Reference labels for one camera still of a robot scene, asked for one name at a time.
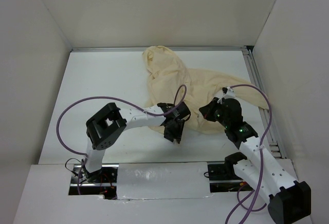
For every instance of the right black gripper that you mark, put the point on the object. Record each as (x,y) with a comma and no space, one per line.
(207,110)

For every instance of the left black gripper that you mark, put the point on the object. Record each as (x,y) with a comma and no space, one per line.
(176,135)

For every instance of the cream yellow jacket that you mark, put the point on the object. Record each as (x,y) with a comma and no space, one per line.
(169,77)

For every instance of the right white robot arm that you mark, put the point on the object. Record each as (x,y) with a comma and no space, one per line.
(287,199)

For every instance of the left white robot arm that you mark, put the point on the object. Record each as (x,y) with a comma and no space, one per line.
(105,127)

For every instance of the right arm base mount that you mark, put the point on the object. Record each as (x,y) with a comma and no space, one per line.
(222,177)

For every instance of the aluminium frame rail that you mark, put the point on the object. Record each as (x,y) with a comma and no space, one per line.
(123,74)

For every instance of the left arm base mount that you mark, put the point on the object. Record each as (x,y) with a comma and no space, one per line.
(102,182)

